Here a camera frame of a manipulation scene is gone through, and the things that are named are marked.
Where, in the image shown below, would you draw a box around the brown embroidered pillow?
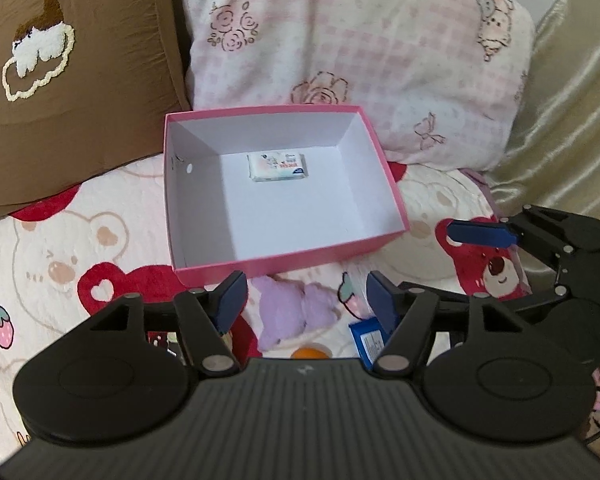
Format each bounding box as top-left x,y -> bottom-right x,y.
0,0 -> 193,226

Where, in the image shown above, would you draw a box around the pink cardboard box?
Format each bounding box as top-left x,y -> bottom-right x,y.
164,105 -> 411,286

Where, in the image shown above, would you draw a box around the beige satin cloth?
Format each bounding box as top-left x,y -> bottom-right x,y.
485,0 -> 600,241

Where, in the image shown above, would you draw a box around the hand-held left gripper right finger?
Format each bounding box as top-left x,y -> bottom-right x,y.
366,270 -> 526,378

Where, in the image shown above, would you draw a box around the purple bed sheet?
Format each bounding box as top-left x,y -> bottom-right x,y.
462,169 -> 498,221

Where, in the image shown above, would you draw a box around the white tissue pack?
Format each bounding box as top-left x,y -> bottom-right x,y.
246,151 -> 310,182

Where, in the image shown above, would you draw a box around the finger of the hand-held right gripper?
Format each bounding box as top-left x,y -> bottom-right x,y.
447,204 -> 600,269
497,282 -> 573,313

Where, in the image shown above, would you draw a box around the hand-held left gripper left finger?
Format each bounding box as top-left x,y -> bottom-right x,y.
87,270 -> 248,377

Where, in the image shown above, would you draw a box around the purple plush toy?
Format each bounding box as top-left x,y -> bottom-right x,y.
250,275 -> 342,352

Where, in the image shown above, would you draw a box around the blue wet wipes packet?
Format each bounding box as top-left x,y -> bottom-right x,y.
349,316 -> 387,367

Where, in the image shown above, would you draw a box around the bear printed blanket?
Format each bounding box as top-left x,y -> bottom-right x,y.
0,160 -> 531,406

